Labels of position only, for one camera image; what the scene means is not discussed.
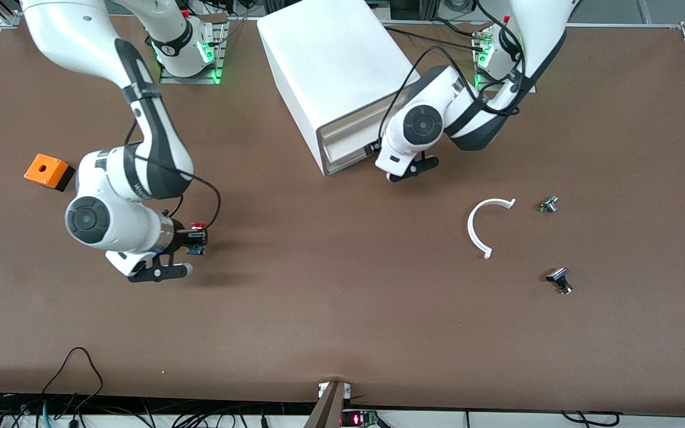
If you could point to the orange button enclosure box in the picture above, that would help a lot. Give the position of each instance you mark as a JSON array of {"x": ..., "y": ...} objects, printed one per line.
[{"x": 45, "y": 169}]

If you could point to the small red LED device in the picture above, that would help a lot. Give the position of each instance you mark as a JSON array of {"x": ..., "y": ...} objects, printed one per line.
[{"x": 352, "y": 419}]

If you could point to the black and silver button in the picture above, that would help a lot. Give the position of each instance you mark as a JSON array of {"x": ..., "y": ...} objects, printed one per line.
[{"x": 558, "y": 276}]

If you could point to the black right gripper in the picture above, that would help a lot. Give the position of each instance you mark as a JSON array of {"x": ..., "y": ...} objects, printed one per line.
[{"x": 182, "y": 239}]

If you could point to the brown camera mount bar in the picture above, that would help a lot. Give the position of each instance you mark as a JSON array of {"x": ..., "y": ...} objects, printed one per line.
[{"x": 327, "y": 407}]

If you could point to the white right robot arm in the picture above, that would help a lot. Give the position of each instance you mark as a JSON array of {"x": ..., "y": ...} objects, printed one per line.
[{"x": 110, "y": 220}]

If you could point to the red push button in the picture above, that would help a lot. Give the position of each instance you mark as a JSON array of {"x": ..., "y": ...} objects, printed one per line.
[{"x": 198, "y": 225}]

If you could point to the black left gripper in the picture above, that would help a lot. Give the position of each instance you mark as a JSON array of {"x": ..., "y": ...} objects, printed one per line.
[{"x": 373, "y": 148}]

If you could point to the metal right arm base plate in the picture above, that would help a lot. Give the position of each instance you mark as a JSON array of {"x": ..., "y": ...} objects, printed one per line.
[{"x": 219, "y": 35}]

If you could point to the small silver metal part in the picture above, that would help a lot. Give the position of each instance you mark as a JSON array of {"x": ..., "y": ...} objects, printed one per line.
[{"x": 548, "y": 204}]

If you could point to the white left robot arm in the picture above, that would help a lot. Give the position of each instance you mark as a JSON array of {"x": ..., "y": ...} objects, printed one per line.
[{"x": 423, "y": 125}]

